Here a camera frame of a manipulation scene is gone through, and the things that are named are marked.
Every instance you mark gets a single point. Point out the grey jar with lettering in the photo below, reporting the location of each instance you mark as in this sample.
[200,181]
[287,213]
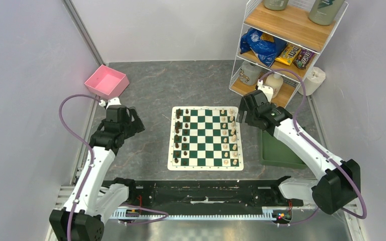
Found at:
[249,73]

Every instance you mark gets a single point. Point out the cream soap bottle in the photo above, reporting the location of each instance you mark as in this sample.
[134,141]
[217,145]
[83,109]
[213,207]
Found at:
[275,81]

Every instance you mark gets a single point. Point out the blue snack bag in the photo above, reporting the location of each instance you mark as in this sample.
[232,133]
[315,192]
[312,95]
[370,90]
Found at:
[264,46]

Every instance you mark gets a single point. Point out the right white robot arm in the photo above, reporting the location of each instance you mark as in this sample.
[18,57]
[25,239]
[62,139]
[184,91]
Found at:
[336,183]

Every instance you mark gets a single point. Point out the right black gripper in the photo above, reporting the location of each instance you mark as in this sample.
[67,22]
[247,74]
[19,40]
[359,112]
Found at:
[243,106]

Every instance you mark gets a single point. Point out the green bottle top right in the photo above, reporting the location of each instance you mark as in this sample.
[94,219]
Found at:
[323,12]

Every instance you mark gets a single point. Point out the white paper towel roll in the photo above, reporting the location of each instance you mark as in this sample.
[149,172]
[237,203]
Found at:
[313,81]

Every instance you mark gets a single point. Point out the yellow candy bag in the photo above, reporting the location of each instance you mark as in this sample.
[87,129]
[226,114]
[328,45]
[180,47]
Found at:
[289,54]

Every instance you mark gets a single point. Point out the pink plastic bin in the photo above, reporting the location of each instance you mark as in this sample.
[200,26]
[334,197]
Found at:
[107,83]

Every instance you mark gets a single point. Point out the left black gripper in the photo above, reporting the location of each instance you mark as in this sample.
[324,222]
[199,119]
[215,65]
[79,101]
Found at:
[136,126]

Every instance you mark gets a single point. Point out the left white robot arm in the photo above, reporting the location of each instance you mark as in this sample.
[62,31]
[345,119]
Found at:
[85,213]

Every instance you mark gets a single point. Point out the green white chess mat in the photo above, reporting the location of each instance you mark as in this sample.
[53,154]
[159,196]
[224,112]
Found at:
[204,139]

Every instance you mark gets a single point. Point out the brown candy bag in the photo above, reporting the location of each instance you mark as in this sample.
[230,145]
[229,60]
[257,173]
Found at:
[303,58]

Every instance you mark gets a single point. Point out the dark chess rook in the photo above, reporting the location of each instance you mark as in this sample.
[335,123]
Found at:
[179,112]

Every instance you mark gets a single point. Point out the white wire wooden shelf rack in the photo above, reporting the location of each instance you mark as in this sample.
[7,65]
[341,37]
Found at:
[300,43]

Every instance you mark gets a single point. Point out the green bottle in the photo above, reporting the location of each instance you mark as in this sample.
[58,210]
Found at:
[275,5]
[323,12]

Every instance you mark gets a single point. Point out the green plastic tray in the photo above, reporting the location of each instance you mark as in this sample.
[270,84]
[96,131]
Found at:
[275,153]

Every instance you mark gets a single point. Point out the green bottle top left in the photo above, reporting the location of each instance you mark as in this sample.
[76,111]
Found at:
[275,5]

